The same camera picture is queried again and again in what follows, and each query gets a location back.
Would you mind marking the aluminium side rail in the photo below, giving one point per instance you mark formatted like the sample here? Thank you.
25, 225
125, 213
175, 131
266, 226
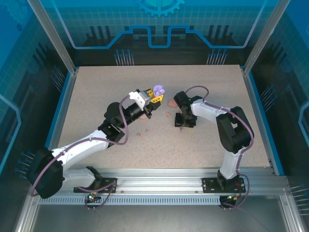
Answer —
68, 96
253, 96

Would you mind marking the blue table edge strip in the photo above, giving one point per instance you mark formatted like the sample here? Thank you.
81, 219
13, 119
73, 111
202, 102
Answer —
259, 96
61, 96

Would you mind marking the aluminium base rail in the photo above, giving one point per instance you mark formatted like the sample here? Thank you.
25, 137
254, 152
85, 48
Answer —
159, 180

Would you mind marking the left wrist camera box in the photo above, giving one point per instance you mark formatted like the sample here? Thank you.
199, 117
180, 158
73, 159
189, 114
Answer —
138, 99

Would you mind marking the light pink round charging case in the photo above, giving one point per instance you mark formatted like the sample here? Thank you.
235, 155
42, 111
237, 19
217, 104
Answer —
143, 117

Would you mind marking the aluminium frame post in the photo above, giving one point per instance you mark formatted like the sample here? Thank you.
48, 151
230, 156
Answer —
262, 36
59, 41

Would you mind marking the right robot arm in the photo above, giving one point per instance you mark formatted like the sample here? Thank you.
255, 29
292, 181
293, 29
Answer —
207, 111

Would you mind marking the small LED circuit board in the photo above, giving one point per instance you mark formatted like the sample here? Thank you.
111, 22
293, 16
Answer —
231, 197
93, 198

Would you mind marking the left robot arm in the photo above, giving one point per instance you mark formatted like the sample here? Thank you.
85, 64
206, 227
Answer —
79, 145

